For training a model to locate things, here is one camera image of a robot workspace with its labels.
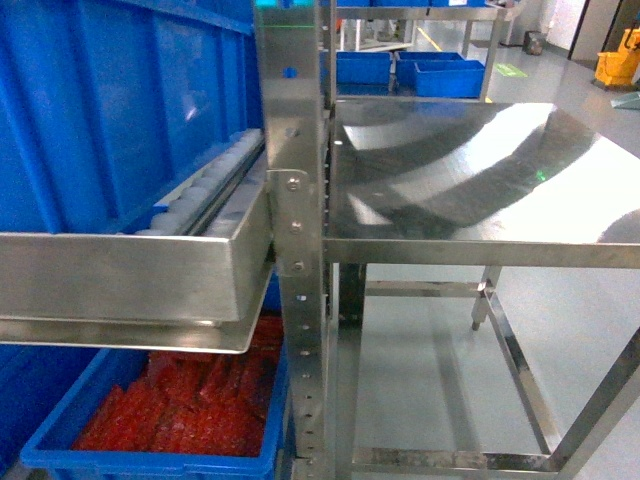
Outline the steel roller shelf rack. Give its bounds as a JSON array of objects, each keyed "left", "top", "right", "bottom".
[{"left": 1, "top": 1, "right": 336, "bottom": 479}]

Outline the rear steel shelf rack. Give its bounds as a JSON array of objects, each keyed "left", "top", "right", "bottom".
[{"left": 336, "top": 1, "right": 520, "bottom": 102}]

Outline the blue bin with red parts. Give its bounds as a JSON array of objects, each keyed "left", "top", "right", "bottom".
[{"left": 20, "top": 281, "right": 288, "bottom": 479}]

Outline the small steel table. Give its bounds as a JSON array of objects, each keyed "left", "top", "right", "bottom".
[{"left": 324, "top": 99, "right": 639, "bottom": 479}]

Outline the blue plastic bin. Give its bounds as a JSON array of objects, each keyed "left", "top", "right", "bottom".
[{"left": 336, "top": 51, "right": 393, "bottom": 85}]

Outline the large blue upper bin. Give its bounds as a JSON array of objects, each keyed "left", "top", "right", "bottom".
[{"left": 1, "top": 1, "right": 261, "bottom": 233}]

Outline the yellow mop bucket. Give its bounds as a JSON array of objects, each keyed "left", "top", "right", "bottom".
[{"left": 594, "top": 27, "right": 639, "bottom": 88}]

